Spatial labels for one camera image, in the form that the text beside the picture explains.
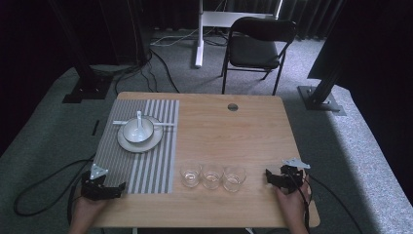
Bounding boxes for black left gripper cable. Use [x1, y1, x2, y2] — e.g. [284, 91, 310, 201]
[13, 157, 95, 226]

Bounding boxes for person's left hand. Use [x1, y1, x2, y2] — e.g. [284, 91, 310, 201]
[71, 194, 111, 227]

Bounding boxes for white chopstick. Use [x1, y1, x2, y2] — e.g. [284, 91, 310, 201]
[113, 121, 176, 128]
[112, 119, 176, 126]

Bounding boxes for dark curtain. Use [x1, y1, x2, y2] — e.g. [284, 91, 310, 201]
[139, 0, 329, 42]

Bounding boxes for black folding chair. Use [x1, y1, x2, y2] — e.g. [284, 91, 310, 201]
[221, 16, 298, 97]

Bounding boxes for black floor cables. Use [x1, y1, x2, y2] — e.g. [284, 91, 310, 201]
[112, 48, 181, 96]

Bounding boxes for white ceramic spoon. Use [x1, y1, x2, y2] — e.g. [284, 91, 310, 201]
[132, 110, 146, 138]

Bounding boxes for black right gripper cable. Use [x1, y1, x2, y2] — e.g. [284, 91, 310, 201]
[286, 167, 364, 234]

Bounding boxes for black metal stand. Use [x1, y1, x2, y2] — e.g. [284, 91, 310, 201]
[297, 0, 348, 117]
[48, 0, 114, 104]

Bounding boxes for grey striped placemat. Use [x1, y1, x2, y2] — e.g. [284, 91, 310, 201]
[93, 98, 180, 195]

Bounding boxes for white bowl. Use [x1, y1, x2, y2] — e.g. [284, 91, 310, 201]
[122, 117, 155, 144]

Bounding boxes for person's right hand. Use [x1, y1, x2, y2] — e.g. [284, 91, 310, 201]
[275, 182, 312, 228]

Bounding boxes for white desk frame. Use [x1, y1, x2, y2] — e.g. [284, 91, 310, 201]
[193, 0, 284, 69]

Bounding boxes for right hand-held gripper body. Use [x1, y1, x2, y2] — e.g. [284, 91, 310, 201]
[276, 157, 312, 190]

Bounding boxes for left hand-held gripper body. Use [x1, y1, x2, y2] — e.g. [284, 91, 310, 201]
[81, 163, 115, 201]

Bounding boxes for white plate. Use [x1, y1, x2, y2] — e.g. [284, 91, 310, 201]
[116, 115, 165, 154]

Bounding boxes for clear drinking glass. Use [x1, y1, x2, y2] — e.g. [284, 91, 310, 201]
[222, 165, 247, 193]
[179, 163, 204, 189]
[201, 163, 225, 191]

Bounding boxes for white floor cable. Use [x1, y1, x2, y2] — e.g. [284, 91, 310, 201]
[150, 27, 200, 47]

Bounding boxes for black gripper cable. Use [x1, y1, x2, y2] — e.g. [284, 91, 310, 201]
[286, 167, 364, 234]
[13, 157, 95, 226]

